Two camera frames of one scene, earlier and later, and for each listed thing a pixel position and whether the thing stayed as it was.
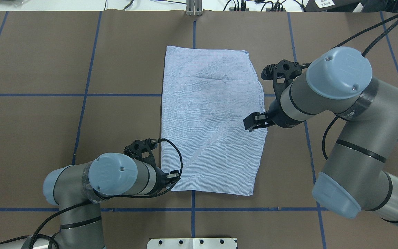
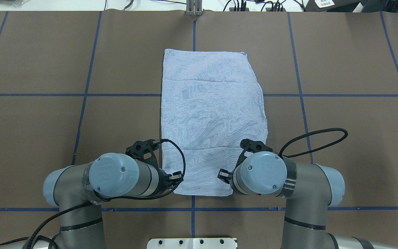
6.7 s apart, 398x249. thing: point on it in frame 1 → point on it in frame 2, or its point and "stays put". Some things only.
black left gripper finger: [173, 175] stays put
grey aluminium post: [194, 7] stays put
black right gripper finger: [256, 120] → [224, 175]
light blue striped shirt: [207, 94] stays put
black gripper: [288, 70] → [255, 147]
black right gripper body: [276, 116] → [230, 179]
